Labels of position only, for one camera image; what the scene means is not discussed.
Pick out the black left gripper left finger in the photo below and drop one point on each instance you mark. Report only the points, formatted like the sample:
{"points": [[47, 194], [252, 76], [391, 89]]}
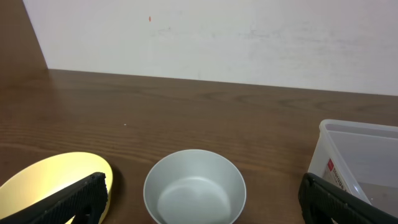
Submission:
{"points": [[82, 202]]}

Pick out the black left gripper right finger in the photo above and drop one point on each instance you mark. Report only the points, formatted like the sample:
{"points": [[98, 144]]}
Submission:
{"points": [[322, 202]]}

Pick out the yellow plastic bowl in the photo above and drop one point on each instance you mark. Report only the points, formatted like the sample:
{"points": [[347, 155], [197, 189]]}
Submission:
{"points": [[48, 176]]}

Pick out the grey plastic bowl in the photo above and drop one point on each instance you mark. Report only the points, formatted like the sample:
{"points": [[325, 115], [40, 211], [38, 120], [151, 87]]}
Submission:
{"points": [[194, 186]]}

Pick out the clear plastic storage container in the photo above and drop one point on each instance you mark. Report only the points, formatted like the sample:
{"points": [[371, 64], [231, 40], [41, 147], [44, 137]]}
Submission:
{"points": [[359, 158]]}

